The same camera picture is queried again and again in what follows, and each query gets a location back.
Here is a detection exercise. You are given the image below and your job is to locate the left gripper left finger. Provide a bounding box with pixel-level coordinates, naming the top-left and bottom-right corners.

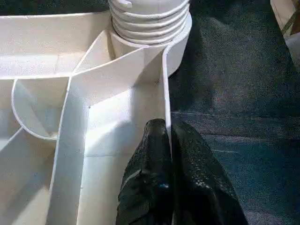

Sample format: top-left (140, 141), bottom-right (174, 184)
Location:
top-left (115, 118), bottom-right (174, 225)

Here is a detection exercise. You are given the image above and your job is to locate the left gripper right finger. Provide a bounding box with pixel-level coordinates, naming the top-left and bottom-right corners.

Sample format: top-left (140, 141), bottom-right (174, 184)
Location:
top-left (171, 120), bottom-right (249, 225)

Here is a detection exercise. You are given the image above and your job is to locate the white plastic table top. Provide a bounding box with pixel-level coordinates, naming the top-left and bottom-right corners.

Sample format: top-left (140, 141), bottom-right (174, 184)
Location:
top-left (0, 13), bottom-right (193, 225)

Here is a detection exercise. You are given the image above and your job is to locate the white plastic table leg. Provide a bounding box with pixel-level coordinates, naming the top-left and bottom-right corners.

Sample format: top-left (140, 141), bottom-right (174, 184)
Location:
top-left (108, 0), bottom-right (191, 45)

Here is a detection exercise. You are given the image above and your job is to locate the black work mat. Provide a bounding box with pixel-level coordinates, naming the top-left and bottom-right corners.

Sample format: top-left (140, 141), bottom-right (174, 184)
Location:
top-left (167, 0), bottom-right (300, 225)

